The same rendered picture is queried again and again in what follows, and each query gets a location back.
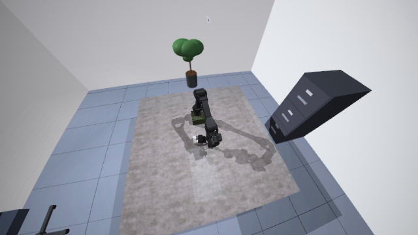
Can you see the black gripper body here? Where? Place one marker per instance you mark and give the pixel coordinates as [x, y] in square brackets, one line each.
[203, 139]

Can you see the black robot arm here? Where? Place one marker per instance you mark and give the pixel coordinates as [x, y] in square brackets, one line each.
[201, 103]

